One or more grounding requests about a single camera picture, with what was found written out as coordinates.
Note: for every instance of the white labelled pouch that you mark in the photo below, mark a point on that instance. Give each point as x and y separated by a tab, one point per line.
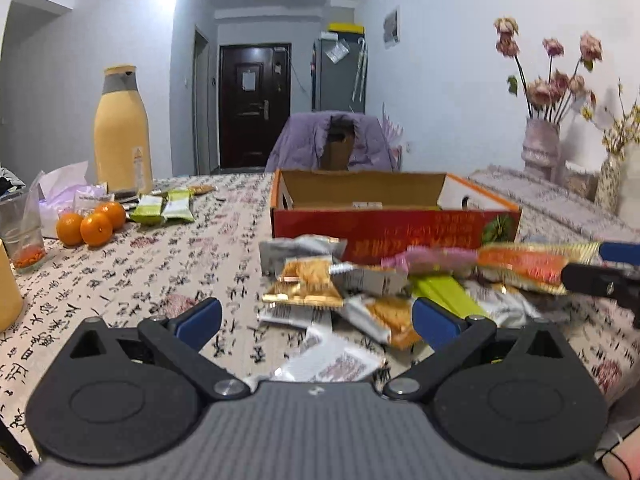
90	199

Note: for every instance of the white plastic bag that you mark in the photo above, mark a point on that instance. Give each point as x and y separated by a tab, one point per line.
60	185

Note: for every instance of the yellow thermos jug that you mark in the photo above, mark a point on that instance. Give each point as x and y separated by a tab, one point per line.
120	140

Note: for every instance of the folded white umbrella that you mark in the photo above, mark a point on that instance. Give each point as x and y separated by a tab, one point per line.
360	70

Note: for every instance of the dark cloth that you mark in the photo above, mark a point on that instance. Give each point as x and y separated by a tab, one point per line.
10	182

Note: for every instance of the yellow bottle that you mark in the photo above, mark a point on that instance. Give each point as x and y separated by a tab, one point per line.
7	295

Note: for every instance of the red cardboard box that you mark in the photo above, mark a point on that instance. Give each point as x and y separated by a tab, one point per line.
400	230

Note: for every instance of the purple jacket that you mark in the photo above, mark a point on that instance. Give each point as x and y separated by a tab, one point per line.
300	145

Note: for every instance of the small white snack packet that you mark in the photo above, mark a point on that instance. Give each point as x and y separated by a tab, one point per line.
505	305
295	316

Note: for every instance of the clear plastic cup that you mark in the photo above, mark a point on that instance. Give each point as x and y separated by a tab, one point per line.
20	235

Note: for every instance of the wooden chair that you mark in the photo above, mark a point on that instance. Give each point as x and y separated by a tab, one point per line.
337	152

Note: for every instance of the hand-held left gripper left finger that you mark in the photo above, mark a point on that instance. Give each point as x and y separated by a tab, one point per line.
197	322

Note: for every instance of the brown snack packet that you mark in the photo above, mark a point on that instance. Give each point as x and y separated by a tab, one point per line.
201	190

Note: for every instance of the orange mandarin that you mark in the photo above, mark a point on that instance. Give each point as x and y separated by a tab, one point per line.
96	230
114	212
69	230

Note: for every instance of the pink ceramic vase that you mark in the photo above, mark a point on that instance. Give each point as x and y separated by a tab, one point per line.
541	147

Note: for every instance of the pale pink spiky object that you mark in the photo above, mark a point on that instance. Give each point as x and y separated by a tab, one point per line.
392	130

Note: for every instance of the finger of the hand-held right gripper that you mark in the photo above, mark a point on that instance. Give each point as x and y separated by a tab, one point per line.
622	252
595	280

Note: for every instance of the grey interior door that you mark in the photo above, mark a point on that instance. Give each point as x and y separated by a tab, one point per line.
201	110

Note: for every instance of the gold cracker packet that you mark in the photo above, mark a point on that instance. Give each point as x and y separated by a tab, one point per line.
305	282

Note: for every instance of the speckled vase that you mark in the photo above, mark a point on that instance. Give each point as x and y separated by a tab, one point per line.
609	185

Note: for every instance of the pink snack packet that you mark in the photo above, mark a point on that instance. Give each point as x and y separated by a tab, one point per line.
430	260

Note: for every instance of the dark snack packet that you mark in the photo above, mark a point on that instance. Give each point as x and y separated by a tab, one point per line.
130	200

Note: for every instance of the white cracker snack packet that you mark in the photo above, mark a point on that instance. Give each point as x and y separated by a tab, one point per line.
385	315

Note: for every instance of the yellow flower sprigs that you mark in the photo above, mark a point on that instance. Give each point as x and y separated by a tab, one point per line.
620	130

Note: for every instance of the silver snack packet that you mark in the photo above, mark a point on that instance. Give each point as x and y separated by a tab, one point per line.
290	252

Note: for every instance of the dried pink roses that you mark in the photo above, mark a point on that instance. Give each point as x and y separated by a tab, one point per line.
545	87

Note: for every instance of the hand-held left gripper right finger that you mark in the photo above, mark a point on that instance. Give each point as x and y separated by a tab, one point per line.
435	322

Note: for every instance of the clear hanging plastic bag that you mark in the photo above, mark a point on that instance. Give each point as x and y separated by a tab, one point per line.
337	51

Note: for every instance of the lime green snack packet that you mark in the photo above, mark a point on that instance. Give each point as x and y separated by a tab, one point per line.
445	292

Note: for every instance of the orange gold snack packet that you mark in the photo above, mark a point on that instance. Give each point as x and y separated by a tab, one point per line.
525	265

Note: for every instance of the glass jar of grains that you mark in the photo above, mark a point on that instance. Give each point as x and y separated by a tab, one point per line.
580	185

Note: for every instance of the yellow box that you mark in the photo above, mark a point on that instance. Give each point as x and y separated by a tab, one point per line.
346	27

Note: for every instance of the grey quilted cloth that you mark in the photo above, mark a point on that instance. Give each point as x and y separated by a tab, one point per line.
560	205

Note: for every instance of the grey refrigerator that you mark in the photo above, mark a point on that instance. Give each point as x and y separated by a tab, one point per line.
337	85

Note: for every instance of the large white snack packet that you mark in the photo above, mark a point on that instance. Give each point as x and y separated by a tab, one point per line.
340	360

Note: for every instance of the dark entrance door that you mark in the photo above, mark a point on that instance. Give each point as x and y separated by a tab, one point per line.
240	125

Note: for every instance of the grey snack packet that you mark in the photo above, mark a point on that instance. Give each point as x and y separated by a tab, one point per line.
380	280

